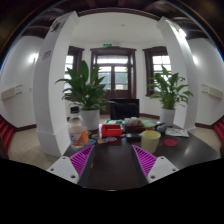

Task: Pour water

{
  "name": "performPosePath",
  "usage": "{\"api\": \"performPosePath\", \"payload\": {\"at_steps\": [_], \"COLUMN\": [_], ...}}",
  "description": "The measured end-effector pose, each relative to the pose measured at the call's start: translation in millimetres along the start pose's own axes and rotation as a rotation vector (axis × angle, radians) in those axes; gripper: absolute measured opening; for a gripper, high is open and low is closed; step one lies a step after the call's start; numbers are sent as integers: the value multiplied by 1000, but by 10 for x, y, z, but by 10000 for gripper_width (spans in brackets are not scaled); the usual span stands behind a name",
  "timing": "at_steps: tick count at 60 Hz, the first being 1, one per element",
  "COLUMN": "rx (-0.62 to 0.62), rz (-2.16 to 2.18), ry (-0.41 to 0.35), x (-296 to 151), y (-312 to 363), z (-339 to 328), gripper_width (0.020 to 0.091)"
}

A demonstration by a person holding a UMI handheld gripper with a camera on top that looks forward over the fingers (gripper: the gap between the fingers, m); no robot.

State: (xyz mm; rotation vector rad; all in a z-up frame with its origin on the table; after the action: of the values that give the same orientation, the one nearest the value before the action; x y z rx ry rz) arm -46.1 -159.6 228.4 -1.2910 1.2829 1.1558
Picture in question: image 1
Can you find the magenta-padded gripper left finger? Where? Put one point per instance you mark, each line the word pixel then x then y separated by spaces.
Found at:
pixel 66 166

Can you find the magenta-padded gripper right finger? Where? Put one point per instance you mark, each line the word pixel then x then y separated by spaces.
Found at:
pixel 160 166

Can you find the orange soda plastic bottle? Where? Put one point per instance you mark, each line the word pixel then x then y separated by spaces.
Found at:
pixel 78 133

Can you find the flat round red coaster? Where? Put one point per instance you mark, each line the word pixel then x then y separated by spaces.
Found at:
pixel 170 142

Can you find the pale yellow cup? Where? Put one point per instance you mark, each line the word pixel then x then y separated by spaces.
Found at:
pixel 150 141

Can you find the small grey round object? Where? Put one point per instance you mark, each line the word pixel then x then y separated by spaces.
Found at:
pixel 161 128

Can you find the printed paper brochure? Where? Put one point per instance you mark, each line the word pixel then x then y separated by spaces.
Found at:
pixel 177 132

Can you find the small red round object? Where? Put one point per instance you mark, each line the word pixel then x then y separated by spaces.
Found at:
pixel 150 128

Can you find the small black case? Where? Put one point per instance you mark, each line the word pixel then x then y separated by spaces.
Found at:
pixel 133 136

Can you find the round printed sticker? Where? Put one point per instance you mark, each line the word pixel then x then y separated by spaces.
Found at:
pixel 112 139
pixel 102 141
pixel 95 136

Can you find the green folded cloth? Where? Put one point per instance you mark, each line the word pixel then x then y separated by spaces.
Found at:
pixel 148 124

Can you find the dark box of small packets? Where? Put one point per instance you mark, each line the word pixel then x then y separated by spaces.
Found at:
pixel 134 125

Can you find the red plastic basket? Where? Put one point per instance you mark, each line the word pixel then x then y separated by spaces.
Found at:
pixel 111 131

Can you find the green white pack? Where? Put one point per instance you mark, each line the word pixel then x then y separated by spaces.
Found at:
pixel 115 122

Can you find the black chair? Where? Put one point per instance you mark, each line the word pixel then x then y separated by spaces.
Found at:
pixel 124 109

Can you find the red carpeted staircase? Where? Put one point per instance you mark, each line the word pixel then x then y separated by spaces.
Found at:
pixel 6 133
pixel 220 130

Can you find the potted plant in white pot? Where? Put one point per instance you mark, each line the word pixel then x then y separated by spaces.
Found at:
pixel 87 93
pixel 168 91

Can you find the dark wooden double door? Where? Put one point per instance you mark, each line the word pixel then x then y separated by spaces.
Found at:
pixel 115 76

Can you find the dark framed window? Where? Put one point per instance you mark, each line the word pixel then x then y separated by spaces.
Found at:
pixel 70 61
pixel 160 61

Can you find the green exit sign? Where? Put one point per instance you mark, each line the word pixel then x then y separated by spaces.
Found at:
pixel 107 45

